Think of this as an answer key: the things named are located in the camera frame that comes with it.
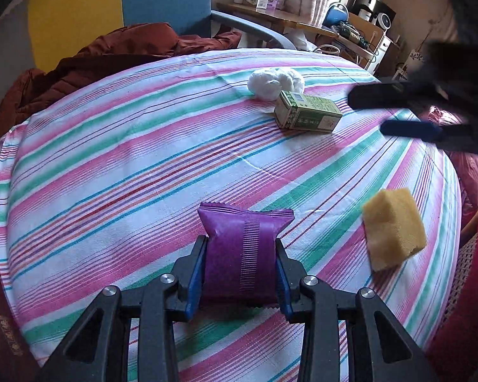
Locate purple snack packet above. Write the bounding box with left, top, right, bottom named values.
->
left=197, top=202, right=295, bottom=308

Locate woven rattan edge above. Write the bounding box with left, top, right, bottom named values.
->
left=441, top=240, right=477, bottom=324

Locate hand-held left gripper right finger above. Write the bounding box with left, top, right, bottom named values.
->
left=275, top=238, right=439, bottom=382

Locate brown red jacket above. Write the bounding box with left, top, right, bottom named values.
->
left=0, top=23, right=242, bottom=138

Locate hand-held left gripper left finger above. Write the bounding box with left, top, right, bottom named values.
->
left=36, top=235, right=208, bottom=382

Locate white plastic bag wad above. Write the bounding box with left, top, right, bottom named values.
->
left=246, top=67, right=306, bottom=100

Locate green patterned carton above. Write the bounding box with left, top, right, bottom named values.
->
left=273, top=90, right=344, bottom=133

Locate grey yellow blue sofa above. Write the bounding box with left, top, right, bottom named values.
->
left=0, top=0, right=300, bottom=78

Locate black appliance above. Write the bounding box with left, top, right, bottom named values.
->
left=348, top=0, right=397, bottom=25

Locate yellow sponge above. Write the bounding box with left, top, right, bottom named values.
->
left=362, top=188, right=428, bottom=273

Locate red quilt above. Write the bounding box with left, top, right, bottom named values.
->
left=422, top=105, right=478, bottom=382

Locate blue round appliance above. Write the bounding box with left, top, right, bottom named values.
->
left=324, top=2, right=350, bottom=27

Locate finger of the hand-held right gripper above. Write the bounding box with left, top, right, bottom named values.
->
left=380, top=119, right=445, bottom=143
left=348, top=81, right=435, bottom=109

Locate striped bedsheet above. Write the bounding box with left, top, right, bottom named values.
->
left=0, top=48, right=463, bottom=382

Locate white small cabinet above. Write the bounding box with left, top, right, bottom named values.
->
left=366, top=34, right=400, bottom=77

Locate wooden desk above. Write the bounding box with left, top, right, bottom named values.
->
left=216, top=2, right=378, bottom=55

